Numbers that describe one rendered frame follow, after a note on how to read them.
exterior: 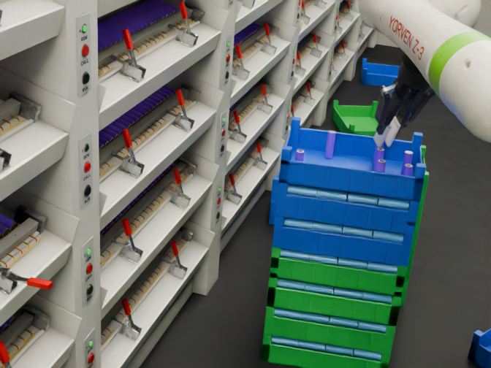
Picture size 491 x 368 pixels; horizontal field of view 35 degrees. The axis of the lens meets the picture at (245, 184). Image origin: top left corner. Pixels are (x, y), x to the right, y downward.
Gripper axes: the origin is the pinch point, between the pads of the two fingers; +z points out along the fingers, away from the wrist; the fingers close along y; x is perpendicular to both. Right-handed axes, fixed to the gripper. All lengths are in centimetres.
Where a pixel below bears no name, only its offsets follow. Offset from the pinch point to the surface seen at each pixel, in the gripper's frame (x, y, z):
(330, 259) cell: -18.2, -14.2, 20.8
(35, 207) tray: -20, -79, -11
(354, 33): 162, 99, 112
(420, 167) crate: -15.1, -1.1, -5.7
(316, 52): 105, 45, 72
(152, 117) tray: 14, -50, 5
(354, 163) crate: -0.5, -5.1, 9.4
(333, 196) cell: -11.1, -15.3, 6.9
